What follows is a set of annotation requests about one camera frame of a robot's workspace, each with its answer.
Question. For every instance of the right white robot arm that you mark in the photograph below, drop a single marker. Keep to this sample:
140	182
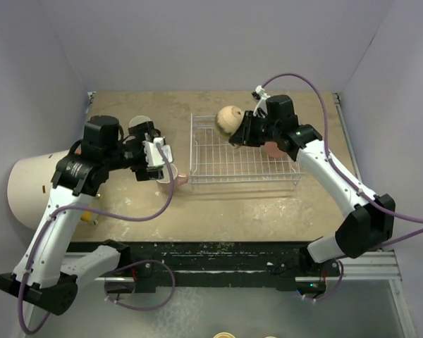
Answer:
367	216

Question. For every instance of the black hexagonal ceramic mug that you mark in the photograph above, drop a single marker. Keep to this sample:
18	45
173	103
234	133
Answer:
137	120

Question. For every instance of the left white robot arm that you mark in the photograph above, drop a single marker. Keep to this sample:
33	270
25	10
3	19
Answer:
41	278

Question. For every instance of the pink cup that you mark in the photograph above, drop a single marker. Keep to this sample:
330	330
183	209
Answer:
167	183

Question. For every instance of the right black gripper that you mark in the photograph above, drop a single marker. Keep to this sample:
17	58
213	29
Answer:
244	134

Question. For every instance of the white wire dish rack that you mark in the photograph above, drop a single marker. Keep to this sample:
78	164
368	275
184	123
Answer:
214	161

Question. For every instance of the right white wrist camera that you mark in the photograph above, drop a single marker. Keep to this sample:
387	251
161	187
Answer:
260	96

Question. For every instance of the right aluminium table rail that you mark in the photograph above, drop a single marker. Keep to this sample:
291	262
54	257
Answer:
340	138

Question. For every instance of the large cream cylindrical bucket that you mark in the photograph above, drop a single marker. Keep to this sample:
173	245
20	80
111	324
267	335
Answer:
29	186

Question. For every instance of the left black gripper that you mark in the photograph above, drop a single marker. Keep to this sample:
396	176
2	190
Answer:
142	132

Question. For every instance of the salmon tall tumbler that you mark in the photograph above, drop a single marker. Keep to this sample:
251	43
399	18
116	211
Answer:
272	150

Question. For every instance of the aluminium front frame rail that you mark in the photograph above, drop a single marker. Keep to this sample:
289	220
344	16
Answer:
372	266

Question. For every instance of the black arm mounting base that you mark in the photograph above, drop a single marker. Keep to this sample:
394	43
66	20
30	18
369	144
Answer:
154	260

